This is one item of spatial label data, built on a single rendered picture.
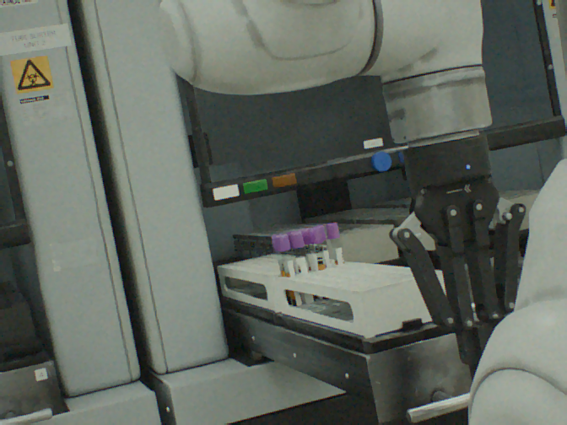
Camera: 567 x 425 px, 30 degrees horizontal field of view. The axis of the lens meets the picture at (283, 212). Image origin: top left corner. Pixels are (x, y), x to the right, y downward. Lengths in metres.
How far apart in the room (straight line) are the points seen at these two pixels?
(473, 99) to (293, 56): 0.18
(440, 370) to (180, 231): 0.58
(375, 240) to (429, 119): 0.72
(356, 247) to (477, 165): 0.70
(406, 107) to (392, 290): 0.25
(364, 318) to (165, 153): 0.55
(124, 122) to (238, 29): 0.74
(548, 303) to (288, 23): 0.40
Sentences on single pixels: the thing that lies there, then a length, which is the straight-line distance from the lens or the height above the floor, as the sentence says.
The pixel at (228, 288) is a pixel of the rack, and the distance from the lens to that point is 1.66.
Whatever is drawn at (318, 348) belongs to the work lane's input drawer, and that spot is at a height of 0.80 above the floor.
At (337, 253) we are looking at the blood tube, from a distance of 1.36.
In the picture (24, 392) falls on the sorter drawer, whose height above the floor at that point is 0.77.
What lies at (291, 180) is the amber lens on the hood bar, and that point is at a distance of 1.56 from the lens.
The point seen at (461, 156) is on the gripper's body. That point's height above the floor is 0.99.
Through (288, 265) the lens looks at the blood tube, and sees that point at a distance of 1.32.
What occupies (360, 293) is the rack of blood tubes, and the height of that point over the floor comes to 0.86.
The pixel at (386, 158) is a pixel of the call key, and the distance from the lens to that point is 1.61.
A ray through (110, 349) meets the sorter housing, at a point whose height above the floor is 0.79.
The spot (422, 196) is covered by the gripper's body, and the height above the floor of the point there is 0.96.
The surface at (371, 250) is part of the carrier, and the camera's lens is 1.62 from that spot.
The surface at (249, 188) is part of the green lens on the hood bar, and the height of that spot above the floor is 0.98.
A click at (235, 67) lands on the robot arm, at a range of 0.82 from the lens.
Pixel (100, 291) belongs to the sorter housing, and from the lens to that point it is 1.53.
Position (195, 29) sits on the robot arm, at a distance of 0.81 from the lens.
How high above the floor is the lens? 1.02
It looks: 3 degrees down
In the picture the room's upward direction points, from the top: 11 degrees counter-clockwise
